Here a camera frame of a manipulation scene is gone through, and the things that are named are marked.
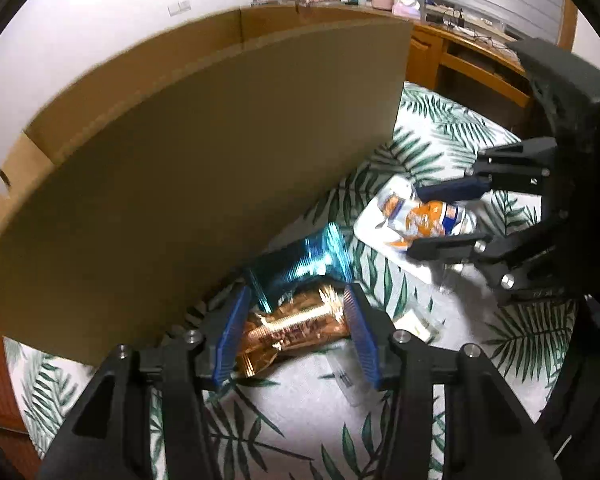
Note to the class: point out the gold foil snack packet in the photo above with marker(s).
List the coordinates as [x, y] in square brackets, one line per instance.
[292, 332]

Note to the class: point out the pink tissue box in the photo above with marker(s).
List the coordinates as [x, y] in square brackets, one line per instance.
[407, 10]

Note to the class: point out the white wall switch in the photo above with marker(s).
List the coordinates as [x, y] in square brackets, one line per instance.
[178, 8]

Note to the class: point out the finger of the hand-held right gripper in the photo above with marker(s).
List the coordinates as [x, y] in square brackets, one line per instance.
[480, 252]
[485, 180]

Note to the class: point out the wooden desk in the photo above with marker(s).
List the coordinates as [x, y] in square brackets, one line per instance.
[460, 60]

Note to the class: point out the brown cardboard box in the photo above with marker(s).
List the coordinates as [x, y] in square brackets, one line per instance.
[180, 160]

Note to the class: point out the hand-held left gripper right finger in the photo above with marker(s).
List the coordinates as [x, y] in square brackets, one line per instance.
[362, 340]

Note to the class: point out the small clear cake packet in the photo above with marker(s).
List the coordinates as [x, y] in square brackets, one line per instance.
[420, 325]

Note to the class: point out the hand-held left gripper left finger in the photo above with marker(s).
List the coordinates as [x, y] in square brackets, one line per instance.
[230, 340]

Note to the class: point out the white translucent snack packet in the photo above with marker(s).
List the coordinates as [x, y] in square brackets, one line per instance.
[375, 225]

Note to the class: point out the blue foil snack packet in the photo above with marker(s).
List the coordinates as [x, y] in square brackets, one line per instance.
[305, 260]

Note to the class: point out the small orange and white packet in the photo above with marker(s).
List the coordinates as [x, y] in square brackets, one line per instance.
[430, 222]

